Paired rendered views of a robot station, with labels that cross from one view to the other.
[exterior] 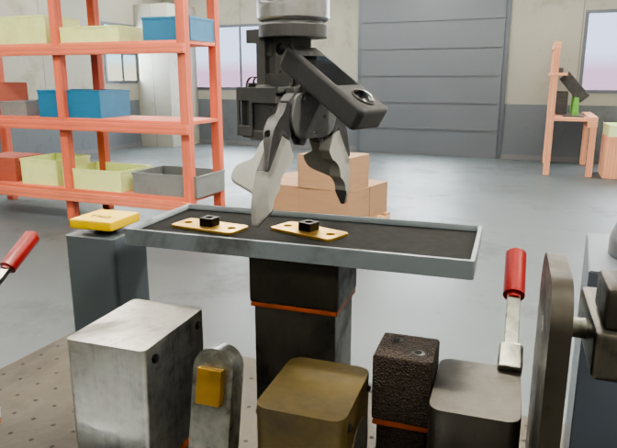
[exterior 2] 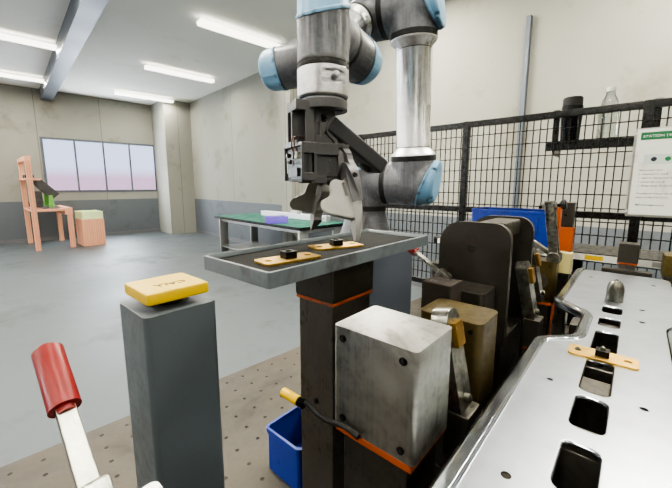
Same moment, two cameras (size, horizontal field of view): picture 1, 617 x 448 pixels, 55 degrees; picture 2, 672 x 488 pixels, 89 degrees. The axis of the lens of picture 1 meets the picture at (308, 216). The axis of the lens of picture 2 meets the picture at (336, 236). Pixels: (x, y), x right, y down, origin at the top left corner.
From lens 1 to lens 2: 66 cm
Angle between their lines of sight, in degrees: 66
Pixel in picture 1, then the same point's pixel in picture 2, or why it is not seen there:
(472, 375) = not seen: hidden behind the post
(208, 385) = (460, 331)
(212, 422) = (460, 356)
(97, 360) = (433, 355)
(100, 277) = (199, 350)
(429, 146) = not seen: outside the picture
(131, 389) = (446, 363)
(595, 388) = (373, 301)
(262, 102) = (326, 154)
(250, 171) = (338, 203)
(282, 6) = (343, 88)
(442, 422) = (485, 299)
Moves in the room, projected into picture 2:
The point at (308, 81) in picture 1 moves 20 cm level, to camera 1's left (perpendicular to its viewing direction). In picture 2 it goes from (352, 141) to (282, 117)
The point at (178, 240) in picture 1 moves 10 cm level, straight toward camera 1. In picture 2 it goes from (314, 268) to (399, 272)
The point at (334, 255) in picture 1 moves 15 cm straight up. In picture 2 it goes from (391, 248) to (393, 150)
